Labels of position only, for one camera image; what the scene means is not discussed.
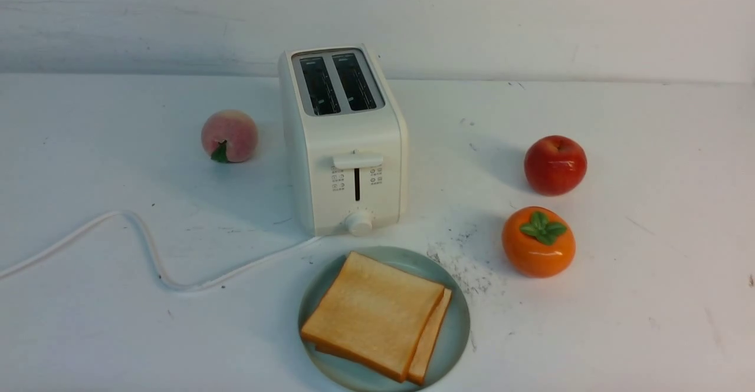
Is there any toast slice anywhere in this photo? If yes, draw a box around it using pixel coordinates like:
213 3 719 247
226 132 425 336
315 288 453 385
300 252 451 383

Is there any light green plate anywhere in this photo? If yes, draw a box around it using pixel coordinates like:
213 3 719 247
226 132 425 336
302 245 470 391

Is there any white toaster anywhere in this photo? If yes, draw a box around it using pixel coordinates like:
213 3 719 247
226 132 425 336
278 44 408 236

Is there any pink peach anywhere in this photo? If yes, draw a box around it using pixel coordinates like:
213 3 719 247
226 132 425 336
201 110 259 163

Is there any orange persimmon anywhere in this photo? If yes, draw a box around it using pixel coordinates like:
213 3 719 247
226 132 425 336
501 206 576 278

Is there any red apple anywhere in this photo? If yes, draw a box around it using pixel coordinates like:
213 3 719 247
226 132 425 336
523 135 587 196

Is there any white power cable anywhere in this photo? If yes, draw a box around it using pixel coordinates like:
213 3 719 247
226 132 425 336
0 209 322 292

